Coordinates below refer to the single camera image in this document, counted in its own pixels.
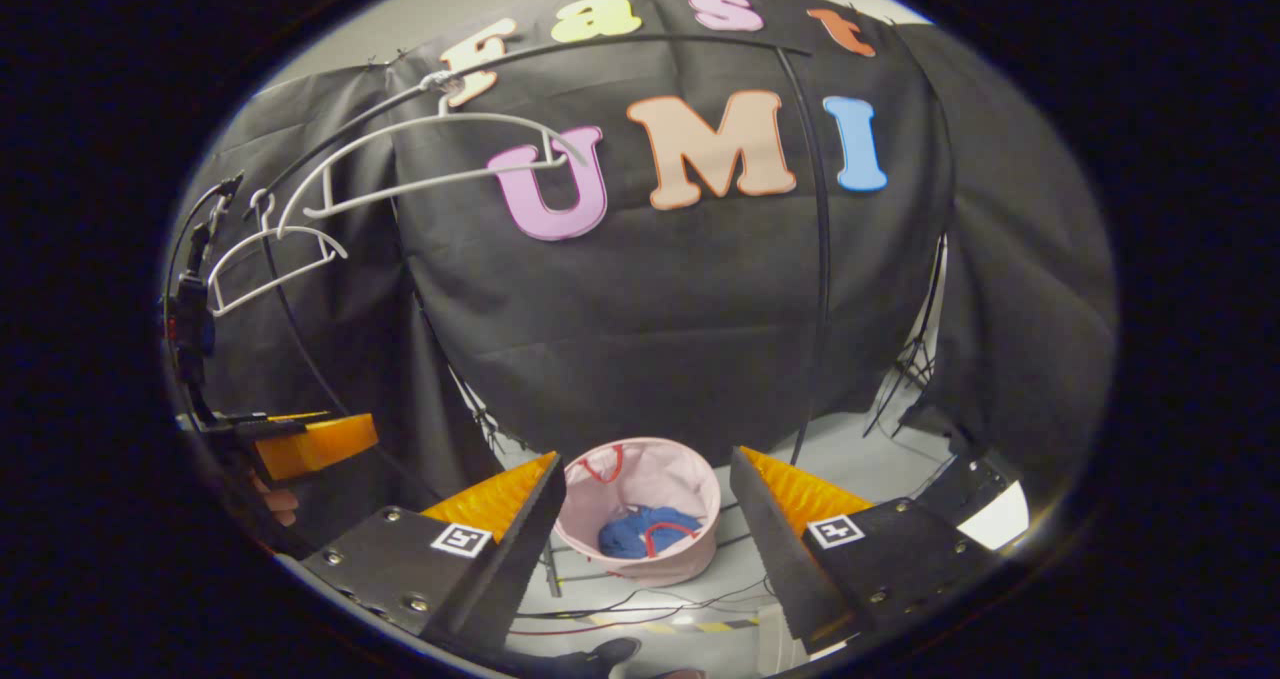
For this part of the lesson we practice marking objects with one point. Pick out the person's black shoe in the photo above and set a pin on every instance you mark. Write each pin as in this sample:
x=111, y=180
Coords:
x=600, y=654

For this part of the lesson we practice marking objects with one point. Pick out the black clothes rack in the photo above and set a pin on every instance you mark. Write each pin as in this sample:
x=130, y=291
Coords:
x=822, y=259

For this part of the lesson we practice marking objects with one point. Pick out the black backdrop cloth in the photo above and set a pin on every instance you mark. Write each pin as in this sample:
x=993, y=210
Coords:
x=650, y=339

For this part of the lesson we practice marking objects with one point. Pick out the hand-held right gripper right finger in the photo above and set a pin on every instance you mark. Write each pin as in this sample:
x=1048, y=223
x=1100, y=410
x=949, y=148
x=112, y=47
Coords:
x=775, y=549

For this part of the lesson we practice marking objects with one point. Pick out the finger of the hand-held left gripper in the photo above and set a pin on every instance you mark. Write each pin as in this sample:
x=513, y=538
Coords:
x=315, y=444
x=290, y=416

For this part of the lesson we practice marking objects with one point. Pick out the black backdrop stand tripod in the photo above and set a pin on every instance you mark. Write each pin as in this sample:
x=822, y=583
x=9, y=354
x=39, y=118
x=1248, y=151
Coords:
x=487, y=421
x=915, y=359

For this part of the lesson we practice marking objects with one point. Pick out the yellow black floor tape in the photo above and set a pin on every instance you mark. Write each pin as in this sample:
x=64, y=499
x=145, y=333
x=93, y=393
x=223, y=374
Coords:
x=720, y=625

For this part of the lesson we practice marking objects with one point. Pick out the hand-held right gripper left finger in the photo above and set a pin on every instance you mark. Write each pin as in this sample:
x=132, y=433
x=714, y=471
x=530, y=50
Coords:
x=505, y=559

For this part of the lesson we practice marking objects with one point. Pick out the clear tape wrap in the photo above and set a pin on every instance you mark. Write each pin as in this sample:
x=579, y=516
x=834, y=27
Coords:
x=442, y=82

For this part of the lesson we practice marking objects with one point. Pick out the pink laundry hamper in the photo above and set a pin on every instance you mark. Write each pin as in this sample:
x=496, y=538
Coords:
x=660, y=479

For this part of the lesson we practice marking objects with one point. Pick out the white plastic hanger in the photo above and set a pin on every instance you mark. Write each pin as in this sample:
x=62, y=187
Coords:
x=265, y=284
x=420, y=181

